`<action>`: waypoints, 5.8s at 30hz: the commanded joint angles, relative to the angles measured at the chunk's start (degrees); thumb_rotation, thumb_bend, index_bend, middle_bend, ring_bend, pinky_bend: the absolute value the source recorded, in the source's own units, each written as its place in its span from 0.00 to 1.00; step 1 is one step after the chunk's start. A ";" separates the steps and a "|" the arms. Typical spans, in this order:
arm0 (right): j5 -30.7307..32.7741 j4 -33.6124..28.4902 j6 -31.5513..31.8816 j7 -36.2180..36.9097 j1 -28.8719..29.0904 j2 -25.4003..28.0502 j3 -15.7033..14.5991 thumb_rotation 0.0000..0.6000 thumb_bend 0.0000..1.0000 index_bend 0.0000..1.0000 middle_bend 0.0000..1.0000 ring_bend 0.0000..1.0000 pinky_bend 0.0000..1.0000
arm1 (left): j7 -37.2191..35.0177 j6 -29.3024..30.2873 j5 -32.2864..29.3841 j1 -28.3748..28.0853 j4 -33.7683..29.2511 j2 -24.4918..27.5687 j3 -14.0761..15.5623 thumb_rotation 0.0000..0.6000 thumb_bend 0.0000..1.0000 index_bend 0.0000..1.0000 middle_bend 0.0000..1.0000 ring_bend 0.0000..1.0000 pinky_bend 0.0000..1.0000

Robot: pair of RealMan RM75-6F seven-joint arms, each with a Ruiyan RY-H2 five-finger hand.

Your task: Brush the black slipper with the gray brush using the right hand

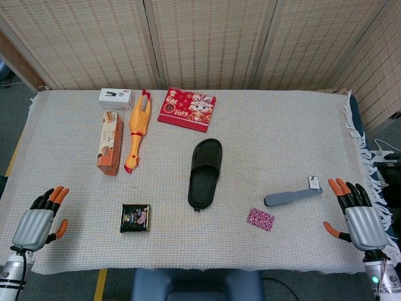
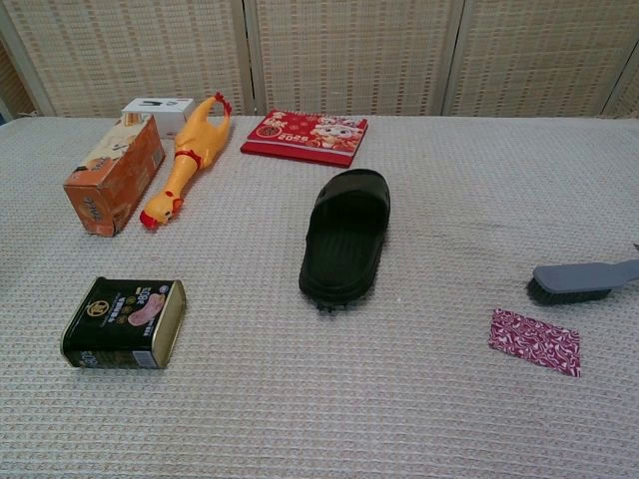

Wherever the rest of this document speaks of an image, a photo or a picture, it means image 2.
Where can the black rubber slipper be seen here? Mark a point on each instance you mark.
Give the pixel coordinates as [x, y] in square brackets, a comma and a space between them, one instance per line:
[339, 249]

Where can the grey cleaning brush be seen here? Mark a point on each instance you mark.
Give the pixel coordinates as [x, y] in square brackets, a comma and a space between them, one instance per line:
[574, 277]

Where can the red 2025 calendar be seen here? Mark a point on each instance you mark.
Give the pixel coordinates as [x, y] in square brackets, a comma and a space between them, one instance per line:
[294, 142]

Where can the yellow rubber chicken toy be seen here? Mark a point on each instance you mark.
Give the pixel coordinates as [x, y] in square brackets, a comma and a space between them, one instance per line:
[199, 140]

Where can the beige waffle tablecloth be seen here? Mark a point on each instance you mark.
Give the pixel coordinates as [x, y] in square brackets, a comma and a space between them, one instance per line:
[319, 409]

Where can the woven folding screen panel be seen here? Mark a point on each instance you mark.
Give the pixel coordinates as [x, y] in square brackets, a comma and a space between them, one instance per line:
[630, 100]
[140, 50]
[539, 55]
[354, 55]
[12, 85]

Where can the small white cardboard box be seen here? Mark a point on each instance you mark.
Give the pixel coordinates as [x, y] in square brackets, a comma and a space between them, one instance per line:
[167, 111]

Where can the orange tissue box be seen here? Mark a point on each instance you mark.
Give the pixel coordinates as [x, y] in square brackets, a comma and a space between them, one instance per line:
[115, 174]

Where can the black luncheon meat can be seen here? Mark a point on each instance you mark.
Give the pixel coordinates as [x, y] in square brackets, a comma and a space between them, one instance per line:
[120, 319]

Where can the red white patterned packet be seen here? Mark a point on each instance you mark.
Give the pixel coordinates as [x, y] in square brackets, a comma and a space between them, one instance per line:
[534, 341]

